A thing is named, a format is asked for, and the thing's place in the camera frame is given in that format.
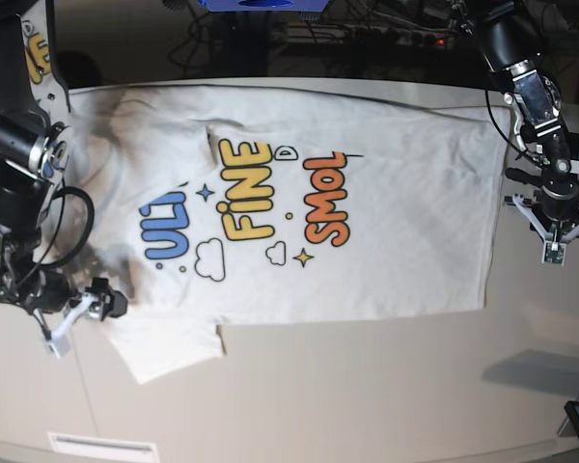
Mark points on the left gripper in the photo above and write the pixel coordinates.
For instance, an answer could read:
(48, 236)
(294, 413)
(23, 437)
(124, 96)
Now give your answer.
(549, 229)

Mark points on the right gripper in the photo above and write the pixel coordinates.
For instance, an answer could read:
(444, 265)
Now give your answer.
(103, 301)

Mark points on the white printed T-shirt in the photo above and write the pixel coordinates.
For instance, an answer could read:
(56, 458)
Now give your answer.
(255, 206)

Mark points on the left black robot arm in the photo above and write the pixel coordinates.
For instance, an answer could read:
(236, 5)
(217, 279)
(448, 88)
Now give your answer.
(511, 42)

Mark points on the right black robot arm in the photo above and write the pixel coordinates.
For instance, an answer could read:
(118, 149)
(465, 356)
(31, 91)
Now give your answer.
(34, 154)

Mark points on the white paper label strip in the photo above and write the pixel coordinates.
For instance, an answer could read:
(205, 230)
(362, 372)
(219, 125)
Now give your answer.
(101, 448)

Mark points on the black power strip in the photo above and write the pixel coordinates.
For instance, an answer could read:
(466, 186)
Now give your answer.
(350, 33)

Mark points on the blue box at top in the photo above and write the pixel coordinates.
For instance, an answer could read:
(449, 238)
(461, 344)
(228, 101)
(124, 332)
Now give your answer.
(218, 6)

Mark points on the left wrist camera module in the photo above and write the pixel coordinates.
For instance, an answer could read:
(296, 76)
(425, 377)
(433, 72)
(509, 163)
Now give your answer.
(553, 252)

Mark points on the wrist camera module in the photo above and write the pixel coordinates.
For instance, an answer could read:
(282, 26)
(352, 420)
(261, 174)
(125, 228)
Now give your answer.
(58, 347)
(553, 252)

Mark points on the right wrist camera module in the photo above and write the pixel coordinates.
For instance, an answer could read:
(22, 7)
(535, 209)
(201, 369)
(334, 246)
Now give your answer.
(58, 347)

